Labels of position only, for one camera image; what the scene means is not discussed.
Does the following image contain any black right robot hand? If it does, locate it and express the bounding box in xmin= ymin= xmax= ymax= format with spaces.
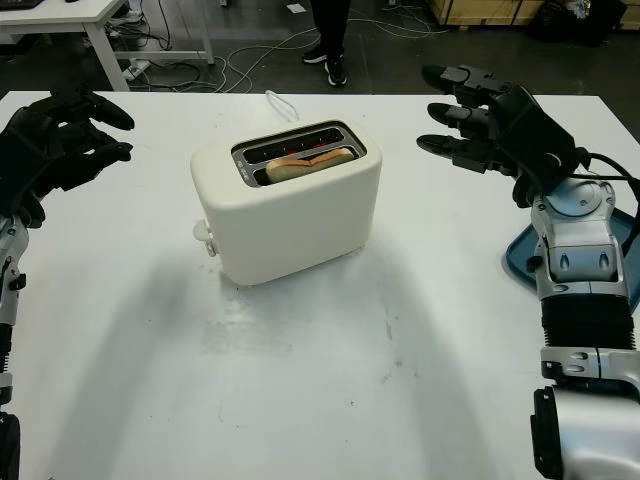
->
xmin=417 ymin=63 xmax=539 ymax=209

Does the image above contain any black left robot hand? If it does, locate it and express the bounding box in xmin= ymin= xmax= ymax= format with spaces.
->
xmin=9 ymin=90 xmax=135 ymax=229

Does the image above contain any toast slice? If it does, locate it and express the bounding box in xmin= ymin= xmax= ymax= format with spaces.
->
xmin=265 ymin=147 xmax=354 ymax=184

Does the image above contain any person in black trousers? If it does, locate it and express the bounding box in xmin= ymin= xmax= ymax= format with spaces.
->
xmin=302 ymin=0 xmax=349 ymax=87

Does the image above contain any cream two-slot toaster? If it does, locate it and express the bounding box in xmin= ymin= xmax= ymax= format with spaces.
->
xmin=189 ymin=118 xmax=384 ymax=287

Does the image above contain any white power strip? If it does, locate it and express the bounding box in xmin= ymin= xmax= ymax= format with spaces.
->
xmin=122 ymin=59 xmax=151 ymax=81

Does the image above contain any wooden crate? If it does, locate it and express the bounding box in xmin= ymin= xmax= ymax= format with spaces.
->
xmin=437 ymin=0 xmax=546 ymax=26

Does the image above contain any white desk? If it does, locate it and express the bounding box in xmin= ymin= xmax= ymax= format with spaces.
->
xmin=0 ymin=0 xmax=216 ymax=92

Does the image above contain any black bag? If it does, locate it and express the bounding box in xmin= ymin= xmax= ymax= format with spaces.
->
xmin=529 ymin=0 xmax=626 ymax=49

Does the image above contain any blue plastic tray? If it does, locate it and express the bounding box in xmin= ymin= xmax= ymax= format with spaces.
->
xmin=503 ymin=205 xmax=640 ymax=326

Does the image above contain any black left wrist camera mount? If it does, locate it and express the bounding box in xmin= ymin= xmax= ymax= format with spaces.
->
xmin=0 ymin=127 xmax=51 ymax=204

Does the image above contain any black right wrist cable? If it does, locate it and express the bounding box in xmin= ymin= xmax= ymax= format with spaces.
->
xmin=569 ymin=148 xmax=640 ymax=251

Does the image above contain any white floor cable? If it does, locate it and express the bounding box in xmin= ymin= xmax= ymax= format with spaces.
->
xmin=219 ymin=17 xmax=451 ymax=91

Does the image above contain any white toaster power cord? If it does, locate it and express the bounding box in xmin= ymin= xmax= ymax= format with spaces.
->
xmin=264 ymin=89 xmax=300 ymax=123

